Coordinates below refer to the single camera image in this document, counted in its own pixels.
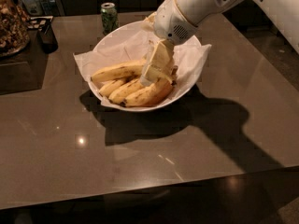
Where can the small yellow banana left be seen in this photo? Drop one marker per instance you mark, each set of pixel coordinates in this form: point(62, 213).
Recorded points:
point(112, 85)

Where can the white paper liner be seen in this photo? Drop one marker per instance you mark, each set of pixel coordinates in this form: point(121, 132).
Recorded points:
point(124, 47)

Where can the brown patterned vase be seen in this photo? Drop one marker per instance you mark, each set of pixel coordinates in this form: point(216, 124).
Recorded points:
point(13, 32)

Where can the white bowl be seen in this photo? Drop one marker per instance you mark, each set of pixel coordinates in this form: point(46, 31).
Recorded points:
point(124, 47)

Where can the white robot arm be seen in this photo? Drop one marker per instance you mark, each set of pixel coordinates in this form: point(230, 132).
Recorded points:
point(283, 13)

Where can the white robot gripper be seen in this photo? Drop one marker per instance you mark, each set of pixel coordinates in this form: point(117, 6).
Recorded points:
point(170, 22)

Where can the green soda can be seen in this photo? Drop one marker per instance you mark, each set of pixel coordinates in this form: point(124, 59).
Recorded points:
point(109, 17)

